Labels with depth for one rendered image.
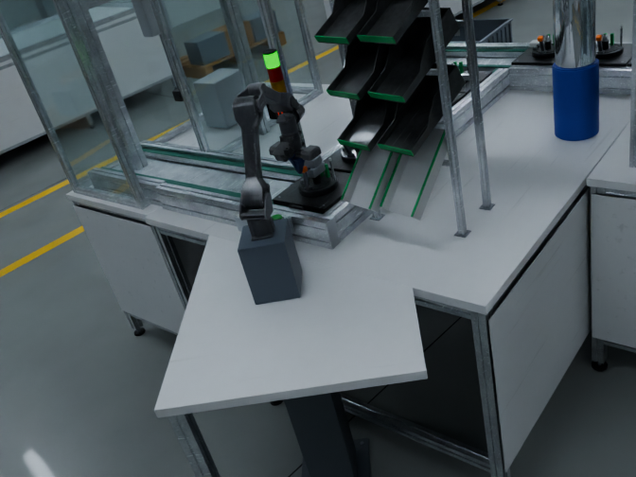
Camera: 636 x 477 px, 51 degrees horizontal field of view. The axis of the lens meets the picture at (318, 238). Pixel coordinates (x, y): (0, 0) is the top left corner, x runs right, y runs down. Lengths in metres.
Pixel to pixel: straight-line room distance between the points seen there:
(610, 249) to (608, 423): 0.64
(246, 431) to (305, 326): 1.08
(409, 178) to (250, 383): 0.78
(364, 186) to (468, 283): 0.47
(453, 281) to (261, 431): 1.25
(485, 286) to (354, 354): 0.42
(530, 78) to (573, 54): 0.62
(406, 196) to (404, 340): 0.49
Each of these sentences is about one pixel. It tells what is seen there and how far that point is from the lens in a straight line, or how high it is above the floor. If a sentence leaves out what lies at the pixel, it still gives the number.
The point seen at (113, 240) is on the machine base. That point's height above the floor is 0.65.
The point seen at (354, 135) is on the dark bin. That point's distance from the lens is 2.05.
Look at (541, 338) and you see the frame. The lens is 2.29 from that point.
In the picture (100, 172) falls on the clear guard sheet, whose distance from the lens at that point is 2.99.
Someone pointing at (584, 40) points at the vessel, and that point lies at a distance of 2.50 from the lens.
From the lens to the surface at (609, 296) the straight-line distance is 2.61.
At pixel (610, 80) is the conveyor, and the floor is 0.92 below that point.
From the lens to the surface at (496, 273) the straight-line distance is 1.93.
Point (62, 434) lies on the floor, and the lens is 3.30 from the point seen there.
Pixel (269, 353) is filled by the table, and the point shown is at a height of 0.86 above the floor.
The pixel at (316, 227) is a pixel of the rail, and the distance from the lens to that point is 2.16.
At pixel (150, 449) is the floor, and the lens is 3.00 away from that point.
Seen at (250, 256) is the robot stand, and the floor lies 1.03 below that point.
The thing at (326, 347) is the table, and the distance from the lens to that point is 1.77.
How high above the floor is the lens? 1.99
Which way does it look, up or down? 30 degrees down
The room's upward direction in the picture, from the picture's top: 14 degrees counter-clockwise
